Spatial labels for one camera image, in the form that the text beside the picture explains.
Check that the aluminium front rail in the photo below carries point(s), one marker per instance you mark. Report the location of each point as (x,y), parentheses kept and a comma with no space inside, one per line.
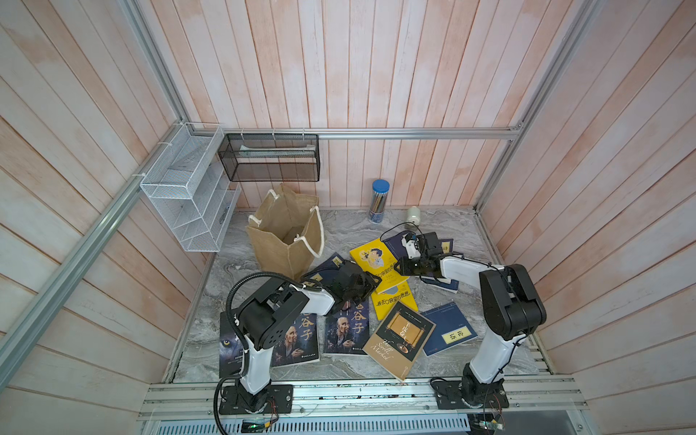
(364,398)

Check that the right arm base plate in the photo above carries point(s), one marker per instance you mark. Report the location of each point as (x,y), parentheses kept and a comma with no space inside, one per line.
(468,393)

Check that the white wire mesh shelf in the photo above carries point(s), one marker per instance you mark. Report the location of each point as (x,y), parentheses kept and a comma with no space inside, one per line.
(188,186)

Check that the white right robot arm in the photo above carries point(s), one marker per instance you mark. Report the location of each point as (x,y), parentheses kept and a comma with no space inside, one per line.
(512,307)

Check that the navy book yellow label back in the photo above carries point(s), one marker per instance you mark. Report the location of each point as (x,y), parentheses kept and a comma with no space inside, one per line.
(394,244)

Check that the yellow cartoon book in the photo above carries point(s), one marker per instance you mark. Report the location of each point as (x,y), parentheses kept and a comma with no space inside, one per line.
(374,257)
(384,302)

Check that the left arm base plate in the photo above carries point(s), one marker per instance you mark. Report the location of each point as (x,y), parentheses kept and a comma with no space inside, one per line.
(274,398)

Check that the old man book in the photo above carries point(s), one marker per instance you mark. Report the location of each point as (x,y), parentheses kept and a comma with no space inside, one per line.
(347,331)
(298,344)

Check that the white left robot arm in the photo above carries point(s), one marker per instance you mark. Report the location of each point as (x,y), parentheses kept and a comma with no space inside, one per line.
(261,306)

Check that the black wolf book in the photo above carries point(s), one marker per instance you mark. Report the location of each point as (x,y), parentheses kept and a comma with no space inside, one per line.
(230,349)

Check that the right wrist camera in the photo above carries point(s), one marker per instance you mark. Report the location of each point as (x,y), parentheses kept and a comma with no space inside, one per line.
(411,245)

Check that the old man book left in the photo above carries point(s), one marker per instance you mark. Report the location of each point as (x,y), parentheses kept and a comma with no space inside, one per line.
(298,344)

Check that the clear pencil tube blue lid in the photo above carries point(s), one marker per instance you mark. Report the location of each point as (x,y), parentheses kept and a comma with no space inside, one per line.
(380,189)

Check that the navy book yellow label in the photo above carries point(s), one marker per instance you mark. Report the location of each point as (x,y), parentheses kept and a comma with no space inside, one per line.
(445,284)
(447,246)
(394,244)

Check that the navy book front right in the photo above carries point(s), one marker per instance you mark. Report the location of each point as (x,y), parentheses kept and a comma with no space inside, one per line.
(451,328)

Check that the navy book yellow label right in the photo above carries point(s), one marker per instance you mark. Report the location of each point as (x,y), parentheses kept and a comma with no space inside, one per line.
(445,284)

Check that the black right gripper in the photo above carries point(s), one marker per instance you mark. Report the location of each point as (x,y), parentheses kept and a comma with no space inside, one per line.
(403,266)

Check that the black mesh wall basket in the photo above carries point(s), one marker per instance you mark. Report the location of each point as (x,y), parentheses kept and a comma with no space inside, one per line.
(270,157)

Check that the navy book pair upper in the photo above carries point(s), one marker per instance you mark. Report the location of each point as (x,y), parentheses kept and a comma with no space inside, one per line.
(329,263)

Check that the tan canvas bag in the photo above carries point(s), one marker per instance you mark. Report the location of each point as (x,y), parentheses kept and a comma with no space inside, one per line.
(287,232)

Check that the navy book yellow label middle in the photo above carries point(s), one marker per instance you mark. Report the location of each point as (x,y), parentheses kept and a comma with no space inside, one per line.
(447,246)

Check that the old man book right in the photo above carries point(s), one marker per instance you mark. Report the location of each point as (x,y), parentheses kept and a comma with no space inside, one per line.
(347,331)

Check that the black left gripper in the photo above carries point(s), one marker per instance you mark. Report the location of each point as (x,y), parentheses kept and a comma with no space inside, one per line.
(371,285)

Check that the brown black cover book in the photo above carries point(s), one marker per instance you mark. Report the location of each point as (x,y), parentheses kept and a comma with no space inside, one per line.
(399,339)

